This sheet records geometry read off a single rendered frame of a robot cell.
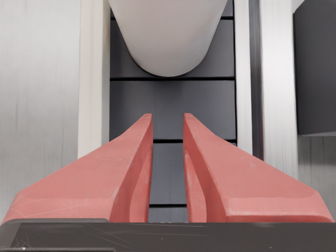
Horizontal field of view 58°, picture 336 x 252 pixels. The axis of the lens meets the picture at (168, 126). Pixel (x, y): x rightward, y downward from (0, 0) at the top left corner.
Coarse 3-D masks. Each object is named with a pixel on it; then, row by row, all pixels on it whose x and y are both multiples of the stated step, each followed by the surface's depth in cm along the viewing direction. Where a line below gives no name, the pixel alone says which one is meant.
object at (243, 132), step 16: (240, 0) 19; (240, 16) 19; (240, 32) 19; (240, 48) 19; (240, 64) 19; (240, 80) 19; (240, 96) 19; (240, 112) 19; (240, 128) 19; (240, 144) 18
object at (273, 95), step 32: (256, 0) 11; (288, 0) 10; (256, 32) 11; (288, 32) 10; (256, 64) 11; (288, 64) 10; (256, 96) 11; (288, 96) 10; (256, 128) 11; (288, 128) 10; (288, 160) 10
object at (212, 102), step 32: (224, 32) 19; (128, 64) 19; (224, 64) 19; (128, 96) 18; (160, 96) 18; (192, 96) 18; (224, 96) 18; (160, 128) 18; (224, 128) 18; (160, 160) 18; (160, 192) 18
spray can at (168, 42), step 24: (120, 0) 10; (144, 0) 9; (168, 0) 9; (192, 0) 9; (216, 0) 10; (120, 24) 13; (144, 24) 11; (168, 24) 10; (192, 24) 11; (216, 24) 13; (144, 48) 14; (168, 48) 13; (192, 48) 14; (168, 72) 17
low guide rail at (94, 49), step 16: (80, 0) 15; (96, 0) 15; (80, 16) 15; (96, 16) 15; (80, 32) 15; (96, 32) 15; (80, 48) 15; (96, 48) 15; (80, 64) 15; (96, 64) 15; (80, 80) 15; (96, 80) 15; (80, 96) 15; (96, 96) 15; (80, 112) 15; (96, 112) 15; (80, 128) 15; (96, 128) 15; (80, 144) 15; (96, 144) 15
